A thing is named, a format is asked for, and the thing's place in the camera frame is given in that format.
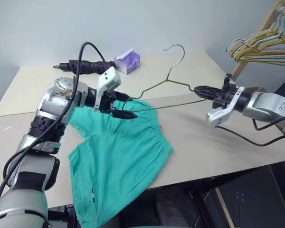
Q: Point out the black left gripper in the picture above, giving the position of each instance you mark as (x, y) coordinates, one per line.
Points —
(107, 101)

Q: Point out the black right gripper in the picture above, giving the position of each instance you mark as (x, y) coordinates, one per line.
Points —
(224, 97)

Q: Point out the green shorts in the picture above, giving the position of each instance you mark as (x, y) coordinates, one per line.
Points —
(114, 154)

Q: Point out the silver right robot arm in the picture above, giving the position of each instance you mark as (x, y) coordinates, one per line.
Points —
(266, 104)

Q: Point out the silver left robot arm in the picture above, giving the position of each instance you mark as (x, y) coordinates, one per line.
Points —
(35, 171)

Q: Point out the purple tissue pack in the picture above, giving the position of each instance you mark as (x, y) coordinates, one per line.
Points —
(129, 62)

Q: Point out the black folded umbrella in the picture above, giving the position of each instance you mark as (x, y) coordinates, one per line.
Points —
(90, 66)

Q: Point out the wooden clothes rack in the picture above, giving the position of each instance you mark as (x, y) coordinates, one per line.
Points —
(269, 16)

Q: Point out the dark rounded shape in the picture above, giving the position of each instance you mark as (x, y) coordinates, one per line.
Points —
(167, 211)

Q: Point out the black case under table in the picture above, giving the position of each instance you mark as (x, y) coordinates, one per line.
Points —
(249, 199)

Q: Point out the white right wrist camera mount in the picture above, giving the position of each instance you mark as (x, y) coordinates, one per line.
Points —
(218, 117)

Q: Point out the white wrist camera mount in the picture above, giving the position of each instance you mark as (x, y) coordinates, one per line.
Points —
(218, 117)
(110, 78)

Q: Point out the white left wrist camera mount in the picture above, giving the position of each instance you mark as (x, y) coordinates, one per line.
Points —
(110, 78)

